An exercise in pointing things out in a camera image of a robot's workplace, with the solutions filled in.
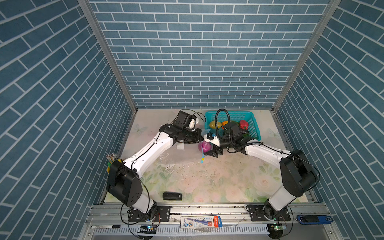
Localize toothbrush blister package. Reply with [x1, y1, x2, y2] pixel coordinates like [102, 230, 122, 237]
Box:
[180, 215, 223, 229]

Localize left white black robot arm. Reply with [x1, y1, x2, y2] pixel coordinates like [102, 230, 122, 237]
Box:
[107, 124, 203, 220]

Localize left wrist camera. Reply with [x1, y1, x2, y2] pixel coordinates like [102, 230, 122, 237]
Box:
[173, 110, 199, 131]

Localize teal plastic basket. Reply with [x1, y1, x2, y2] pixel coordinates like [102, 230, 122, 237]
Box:
[205, 111, 262, 141]

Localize red toy pepper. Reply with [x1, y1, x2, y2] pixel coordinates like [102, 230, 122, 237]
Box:
[239, 120, 249, 130]

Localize black rectangular device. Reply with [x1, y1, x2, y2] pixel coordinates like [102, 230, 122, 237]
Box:
[163, 192, 183, 201]

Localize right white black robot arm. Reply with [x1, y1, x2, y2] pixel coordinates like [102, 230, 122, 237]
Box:
[204, 132, 320, 221]

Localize yellow toy potato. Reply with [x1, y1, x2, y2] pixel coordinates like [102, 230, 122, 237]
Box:
[209, 121, 223, 130]

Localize aluminium mounting rail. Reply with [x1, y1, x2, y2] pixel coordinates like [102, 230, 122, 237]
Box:
[79, 203, 342, 240]

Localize clear zip top bag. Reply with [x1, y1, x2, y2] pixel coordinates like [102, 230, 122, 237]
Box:
[143, 141, 206, 182]

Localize purple toy onion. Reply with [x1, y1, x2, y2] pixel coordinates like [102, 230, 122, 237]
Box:
[198, 141, 212, 153]

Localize yellow pen cup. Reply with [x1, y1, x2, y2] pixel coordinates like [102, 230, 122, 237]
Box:
[106, 153, 122, 173]

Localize blue black tool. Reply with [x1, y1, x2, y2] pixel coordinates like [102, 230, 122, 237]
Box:
[297, 215, 333, 225]

